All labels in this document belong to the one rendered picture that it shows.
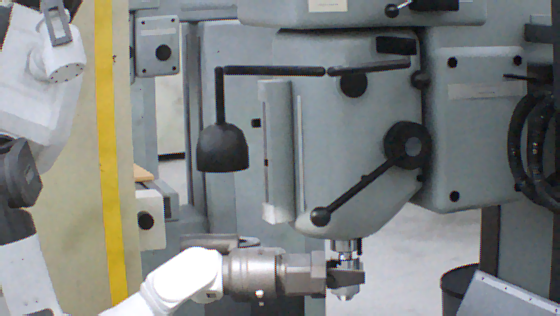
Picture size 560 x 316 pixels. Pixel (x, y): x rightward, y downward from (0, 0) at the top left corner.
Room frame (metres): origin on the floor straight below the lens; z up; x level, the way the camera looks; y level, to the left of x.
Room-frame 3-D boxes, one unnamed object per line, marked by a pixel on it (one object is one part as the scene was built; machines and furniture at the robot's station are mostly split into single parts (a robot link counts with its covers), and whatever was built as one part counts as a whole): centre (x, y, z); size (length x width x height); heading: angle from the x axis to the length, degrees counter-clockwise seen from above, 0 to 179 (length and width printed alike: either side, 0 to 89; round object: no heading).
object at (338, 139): (1.53, -0.10, 1.47); 0.21 x 0.19 x 0.32; 22
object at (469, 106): (1.60, -0.28, 1.47); 0.24 x 0.19 x 0.26; 22
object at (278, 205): (1.48, 0.00, 1.45); 0.04 x 0.04 x 0.21; 22
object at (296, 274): (1.53, -0.01, 1.24); 0.13 x 0.12 x 0.10; 179
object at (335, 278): (1.49, -0.10, 1.24); 0.06 x 0.02 x 0.03; 88
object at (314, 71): (1.30, 0.00, 1.58); 0.17 x 0.01 x 0.01; 59
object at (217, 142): (1.35, 0.08, 1.48); 0.07 x 0.07 x 0.06
